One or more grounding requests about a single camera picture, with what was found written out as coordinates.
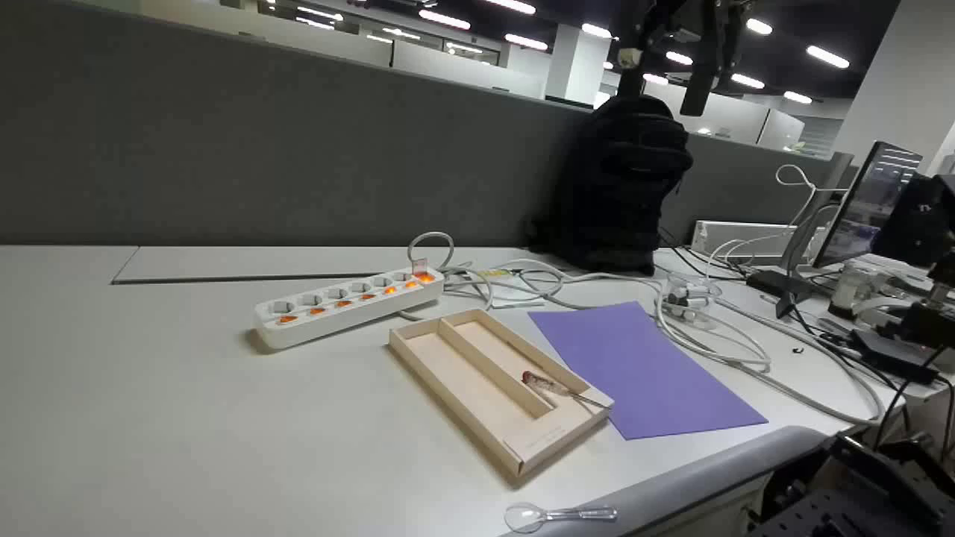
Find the purple paper sheet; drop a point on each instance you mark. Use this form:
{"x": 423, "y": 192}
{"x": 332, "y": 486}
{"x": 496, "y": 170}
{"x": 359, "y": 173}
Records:
{"x": 636, "y": 373}

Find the clear plastic spoon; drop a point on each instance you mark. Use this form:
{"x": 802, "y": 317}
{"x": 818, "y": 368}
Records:
{"x": 527, "y": 517}

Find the small clear adapter block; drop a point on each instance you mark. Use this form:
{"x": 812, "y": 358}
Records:
{"x": 688, "y": 300}

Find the white curved monitor stand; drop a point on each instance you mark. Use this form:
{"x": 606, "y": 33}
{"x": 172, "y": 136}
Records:
{"x": 809, "y": 197}

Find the grey partition wall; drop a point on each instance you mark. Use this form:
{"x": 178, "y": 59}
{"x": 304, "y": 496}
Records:
{"x": 250, "y": 137}

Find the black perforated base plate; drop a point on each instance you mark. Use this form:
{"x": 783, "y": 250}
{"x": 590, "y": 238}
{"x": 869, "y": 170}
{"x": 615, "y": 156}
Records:
{"x": 854, "y": 494}

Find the white rectangular device box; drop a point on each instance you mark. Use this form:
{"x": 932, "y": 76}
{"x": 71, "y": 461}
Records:
{"x": 742, "y": 238}

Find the white power strip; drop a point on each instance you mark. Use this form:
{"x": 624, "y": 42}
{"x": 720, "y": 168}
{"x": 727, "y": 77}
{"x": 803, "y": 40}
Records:
{"x": 344, "y": 303}

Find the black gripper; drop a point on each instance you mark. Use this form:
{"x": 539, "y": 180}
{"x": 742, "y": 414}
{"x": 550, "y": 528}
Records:
{"x": 688, "y": 13}

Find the computer monitor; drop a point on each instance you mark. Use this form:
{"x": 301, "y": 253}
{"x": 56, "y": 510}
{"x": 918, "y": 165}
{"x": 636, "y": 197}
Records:
{"x": 866, "y": 204}

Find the shallow wooden box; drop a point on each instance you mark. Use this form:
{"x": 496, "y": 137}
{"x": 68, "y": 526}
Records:
{"x": 487, "y": 391}

